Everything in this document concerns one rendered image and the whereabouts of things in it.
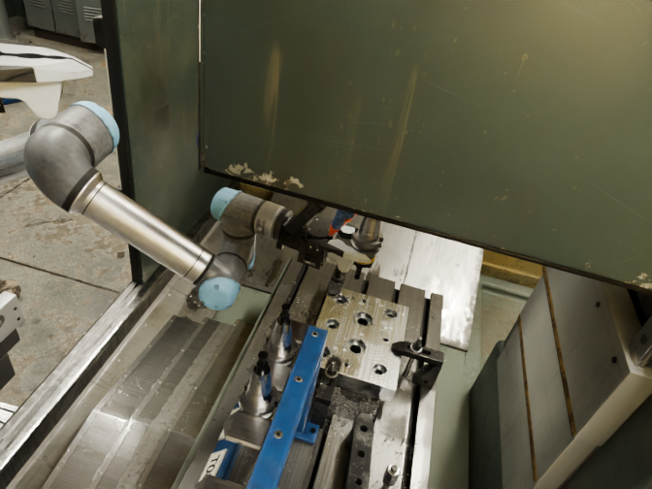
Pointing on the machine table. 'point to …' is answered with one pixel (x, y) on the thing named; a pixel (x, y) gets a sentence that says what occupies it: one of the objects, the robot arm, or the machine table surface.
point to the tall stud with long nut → (390, 475)
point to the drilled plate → (377, 350)
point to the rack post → (307, 432)
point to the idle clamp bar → (356, 468)
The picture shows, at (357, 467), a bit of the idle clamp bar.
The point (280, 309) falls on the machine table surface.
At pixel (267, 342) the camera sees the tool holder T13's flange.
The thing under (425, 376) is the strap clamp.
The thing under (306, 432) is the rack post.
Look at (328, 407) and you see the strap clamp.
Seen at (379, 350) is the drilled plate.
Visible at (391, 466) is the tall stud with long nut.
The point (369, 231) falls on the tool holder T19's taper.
